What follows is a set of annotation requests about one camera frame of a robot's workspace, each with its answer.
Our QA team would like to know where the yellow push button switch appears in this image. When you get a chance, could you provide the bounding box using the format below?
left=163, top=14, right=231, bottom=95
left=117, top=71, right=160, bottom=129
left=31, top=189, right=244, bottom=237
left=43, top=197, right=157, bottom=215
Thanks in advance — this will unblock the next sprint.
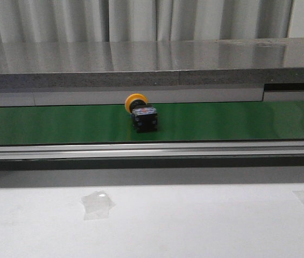
left=125, top=93, right=158, bottom=133

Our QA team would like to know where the clear tape patch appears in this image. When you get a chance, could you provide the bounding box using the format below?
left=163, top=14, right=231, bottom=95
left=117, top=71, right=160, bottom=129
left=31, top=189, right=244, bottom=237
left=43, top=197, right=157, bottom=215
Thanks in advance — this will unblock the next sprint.
left=81, top=191, right=115, bottom=220

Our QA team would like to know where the green conveyor belt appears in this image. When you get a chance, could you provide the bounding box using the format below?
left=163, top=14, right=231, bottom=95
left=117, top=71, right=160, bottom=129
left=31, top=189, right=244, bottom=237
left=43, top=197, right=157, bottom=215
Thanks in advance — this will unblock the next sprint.
left=0, top=101, right=304, bottom=146

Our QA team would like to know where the grey curtain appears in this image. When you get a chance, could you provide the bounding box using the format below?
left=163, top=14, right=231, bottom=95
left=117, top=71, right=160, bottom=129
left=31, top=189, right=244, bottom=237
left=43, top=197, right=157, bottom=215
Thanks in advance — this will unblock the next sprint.
left=0, top=1, right=304, bottom=43

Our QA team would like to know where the grey conveyor back rail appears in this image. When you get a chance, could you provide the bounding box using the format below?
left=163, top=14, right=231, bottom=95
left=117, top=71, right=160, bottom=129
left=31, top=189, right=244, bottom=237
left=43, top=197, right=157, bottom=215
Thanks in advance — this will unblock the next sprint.
left=0, top=83, right=304, bottom=107

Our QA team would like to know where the aluminium conveyor front rail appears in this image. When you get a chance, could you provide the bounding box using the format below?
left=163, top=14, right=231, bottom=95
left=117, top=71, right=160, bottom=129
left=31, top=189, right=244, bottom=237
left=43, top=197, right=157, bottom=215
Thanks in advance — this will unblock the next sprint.
left=0, top=140, right=304, bottom=160

